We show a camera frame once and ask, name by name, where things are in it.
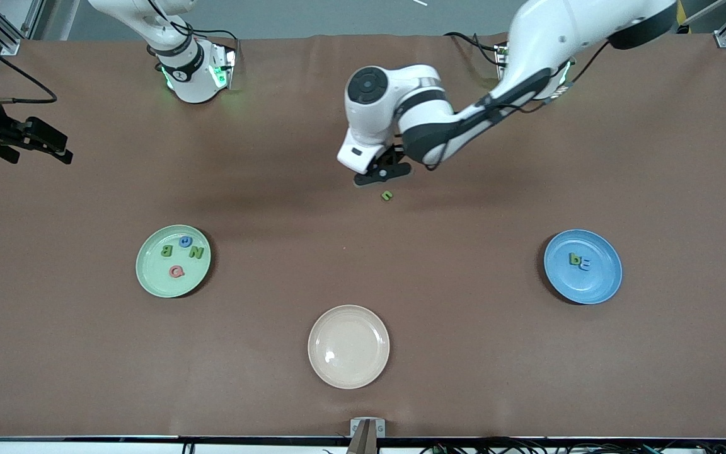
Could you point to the red foam letter Q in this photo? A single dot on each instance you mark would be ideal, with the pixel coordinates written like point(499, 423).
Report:
point(172, 272)

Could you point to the beige plate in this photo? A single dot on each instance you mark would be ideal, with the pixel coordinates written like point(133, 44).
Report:
point(348, 347)

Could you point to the brown table cover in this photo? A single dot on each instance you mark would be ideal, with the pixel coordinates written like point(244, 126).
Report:
point(527, 378)

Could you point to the thin grey metal bar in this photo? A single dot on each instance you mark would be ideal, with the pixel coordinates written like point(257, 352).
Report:
point(706, 14)

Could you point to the blue plate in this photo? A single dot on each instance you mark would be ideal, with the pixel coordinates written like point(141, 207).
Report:
point(590, 287)

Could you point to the blue foam letter G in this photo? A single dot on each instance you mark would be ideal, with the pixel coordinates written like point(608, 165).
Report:
point(180, 241)

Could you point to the green foam letter B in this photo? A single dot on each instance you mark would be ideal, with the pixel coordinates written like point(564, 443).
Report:
point(167, 250)
point(572, 259)

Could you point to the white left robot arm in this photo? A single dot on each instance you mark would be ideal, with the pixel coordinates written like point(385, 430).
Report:
point(527, 50)

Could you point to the tan camera pole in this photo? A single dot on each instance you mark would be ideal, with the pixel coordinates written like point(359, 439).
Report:
point(364, 442)

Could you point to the light green plate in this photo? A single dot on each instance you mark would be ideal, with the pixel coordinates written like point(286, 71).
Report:
point(155, 277)

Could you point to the grey base connector plate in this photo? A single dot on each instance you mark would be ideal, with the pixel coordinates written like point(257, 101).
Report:
point(224, 66)
point(500, 57)

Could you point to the blue foam letter m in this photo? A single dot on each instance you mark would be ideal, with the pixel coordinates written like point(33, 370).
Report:
point(585, 264)

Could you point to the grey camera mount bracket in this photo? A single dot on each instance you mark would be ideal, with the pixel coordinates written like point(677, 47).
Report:
point(380, 429)

